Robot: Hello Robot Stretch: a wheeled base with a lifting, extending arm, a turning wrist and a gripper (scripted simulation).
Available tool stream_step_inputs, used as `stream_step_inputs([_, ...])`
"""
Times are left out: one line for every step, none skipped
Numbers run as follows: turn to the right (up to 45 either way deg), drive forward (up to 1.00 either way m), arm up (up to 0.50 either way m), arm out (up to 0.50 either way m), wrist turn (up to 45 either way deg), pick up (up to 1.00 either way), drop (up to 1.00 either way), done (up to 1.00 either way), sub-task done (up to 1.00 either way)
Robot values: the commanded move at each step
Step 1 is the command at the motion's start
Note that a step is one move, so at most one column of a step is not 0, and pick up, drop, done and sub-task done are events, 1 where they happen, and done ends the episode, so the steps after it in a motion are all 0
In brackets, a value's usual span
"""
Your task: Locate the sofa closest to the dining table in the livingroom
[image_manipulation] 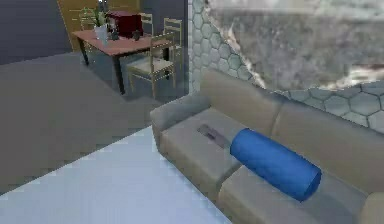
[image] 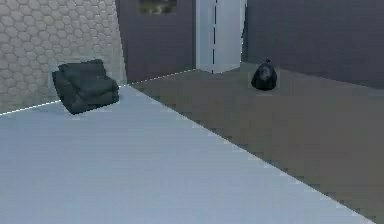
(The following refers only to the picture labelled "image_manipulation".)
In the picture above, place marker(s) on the yellow-brown wooden door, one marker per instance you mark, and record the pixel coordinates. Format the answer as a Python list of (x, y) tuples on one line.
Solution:
[(75, 16)]

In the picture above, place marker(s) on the beige sofa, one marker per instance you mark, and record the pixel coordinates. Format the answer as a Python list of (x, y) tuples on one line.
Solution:
[(200, 153)]

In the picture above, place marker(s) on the small dark shaker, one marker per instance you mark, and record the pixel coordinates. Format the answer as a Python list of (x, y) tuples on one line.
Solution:
[(115, 35), (136, 34)]

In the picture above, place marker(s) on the house plant in white pot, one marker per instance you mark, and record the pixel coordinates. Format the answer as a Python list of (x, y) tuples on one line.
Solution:
[(101, 30)]

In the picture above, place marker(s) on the blue bolster cushion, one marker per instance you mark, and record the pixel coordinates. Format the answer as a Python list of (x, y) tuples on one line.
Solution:
[(275, 163)]

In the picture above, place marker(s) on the dark red box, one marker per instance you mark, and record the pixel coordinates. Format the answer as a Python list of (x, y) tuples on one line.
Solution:
[(126, 23)]

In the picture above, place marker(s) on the reddish wooden dining table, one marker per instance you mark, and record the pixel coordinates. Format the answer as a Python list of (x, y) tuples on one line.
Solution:
[(116, 46)]

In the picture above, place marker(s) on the grey remote control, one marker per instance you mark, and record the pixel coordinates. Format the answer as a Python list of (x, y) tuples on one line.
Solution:
[(213, 135)]

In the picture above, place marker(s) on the large grey framed picture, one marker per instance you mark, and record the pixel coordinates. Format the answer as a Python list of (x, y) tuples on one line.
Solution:
[(300, 40)]

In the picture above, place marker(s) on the pale wooden chair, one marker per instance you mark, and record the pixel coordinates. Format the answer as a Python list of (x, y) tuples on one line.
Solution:
[(146, 20), (87, 18), (151, 66), (173, 28)]

